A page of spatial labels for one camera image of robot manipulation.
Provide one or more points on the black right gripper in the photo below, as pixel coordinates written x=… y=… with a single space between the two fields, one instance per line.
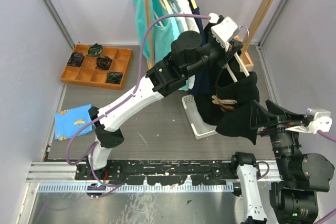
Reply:
x=260 y=116

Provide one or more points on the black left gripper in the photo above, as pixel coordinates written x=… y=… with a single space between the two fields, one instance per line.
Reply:
x=234 y=46

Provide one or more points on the cream plastic hanger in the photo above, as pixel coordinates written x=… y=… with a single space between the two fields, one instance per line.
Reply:
x=238 y=59

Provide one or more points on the black printed t shirt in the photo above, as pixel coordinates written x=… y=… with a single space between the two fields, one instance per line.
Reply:
x=225 y=103

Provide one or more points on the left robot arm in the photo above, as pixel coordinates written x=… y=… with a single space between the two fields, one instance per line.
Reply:
x=187 y=57

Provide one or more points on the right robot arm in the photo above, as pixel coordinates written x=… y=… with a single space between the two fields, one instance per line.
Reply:
x=294 y=198

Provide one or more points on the navy hanging t shirt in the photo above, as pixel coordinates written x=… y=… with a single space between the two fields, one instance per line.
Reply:
x=201 y=82

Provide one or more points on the teal hanging t shirt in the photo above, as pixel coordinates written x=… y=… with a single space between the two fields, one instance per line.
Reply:
x=164 y=32

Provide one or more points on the white hanging t shirt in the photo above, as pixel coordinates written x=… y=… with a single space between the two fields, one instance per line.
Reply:
x=185 y=9

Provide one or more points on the white perforated plastic basket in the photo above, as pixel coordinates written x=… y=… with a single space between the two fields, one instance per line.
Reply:
x=199 y=127

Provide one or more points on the rolled dark sock bottom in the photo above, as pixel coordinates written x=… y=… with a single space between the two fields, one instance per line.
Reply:
x=114 y=77

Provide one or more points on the rolled dark sock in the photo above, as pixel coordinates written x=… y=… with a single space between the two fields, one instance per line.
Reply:
x=75 y=59
x=103 y=63
x=114 y=77
x=95 y=50

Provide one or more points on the rolled dark sock middle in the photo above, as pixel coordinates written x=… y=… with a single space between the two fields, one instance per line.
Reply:
x=103 y=63

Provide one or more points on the rolled dark sock top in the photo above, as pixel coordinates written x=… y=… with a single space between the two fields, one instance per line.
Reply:
x=95 y=50

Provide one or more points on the wooden compartment tray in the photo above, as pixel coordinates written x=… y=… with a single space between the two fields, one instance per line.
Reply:
x=108 y=70

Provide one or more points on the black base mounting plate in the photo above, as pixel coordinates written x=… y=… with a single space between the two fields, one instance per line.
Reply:
x=167 y=172

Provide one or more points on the rolled dark sock left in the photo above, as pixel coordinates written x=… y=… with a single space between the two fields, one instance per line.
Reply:
x=75 y=59

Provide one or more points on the blue folded cloth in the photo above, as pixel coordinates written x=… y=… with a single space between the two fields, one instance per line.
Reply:
x=68 y=122

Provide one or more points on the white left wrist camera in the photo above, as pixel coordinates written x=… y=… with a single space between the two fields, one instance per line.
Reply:
x=225 y=31

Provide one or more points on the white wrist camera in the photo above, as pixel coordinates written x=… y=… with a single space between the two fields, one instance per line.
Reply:
x=225 y=31
x=315 y=119

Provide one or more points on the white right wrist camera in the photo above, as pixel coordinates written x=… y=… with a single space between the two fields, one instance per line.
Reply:
x=315 y=119

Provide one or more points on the white slotted cable duct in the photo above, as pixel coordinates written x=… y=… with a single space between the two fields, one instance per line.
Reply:
x=95 y=188

